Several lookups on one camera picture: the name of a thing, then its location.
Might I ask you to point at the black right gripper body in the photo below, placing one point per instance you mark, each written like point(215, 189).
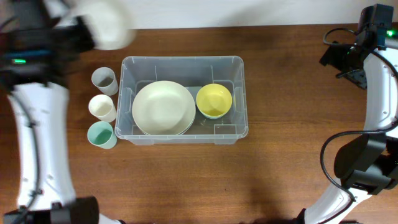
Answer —
point(341, 58)

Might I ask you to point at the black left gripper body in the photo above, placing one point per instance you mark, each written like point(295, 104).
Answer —
point(78, 40)

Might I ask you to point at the grey plastic cup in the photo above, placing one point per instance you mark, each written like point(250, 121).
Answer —
point(105, 80)

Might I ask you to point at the small white bowl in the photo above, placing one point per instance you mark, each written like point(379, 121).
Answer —
point(109, 21)

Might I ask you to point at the cream plastic cup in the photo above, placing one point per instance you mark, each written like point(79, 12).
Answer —
point(103, 108)

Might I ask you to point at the mint green plastic cup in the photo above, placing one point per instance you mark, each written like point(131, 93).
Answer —
point(101, 134)

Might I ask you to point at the cream white bowl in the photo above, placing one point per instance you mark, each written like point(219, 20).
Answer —
point(163, 108)

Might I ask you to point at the small yellow bowl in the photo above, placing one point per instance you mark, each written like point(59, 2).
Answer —
point(214, 99)

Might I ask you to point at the small mint green bowl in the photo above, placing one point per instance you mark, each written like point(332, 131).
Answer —
point(212, 116)

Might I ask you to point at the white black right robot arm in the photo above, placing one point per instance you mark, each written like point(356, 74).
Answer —
point(368, 164)

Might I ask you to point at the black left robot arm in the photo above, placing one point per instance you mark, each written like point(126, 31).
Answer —
point(46, 193)

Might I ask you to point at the clear plastic storage container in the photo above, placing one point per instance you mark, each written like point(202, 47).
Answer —
point(138, 72)

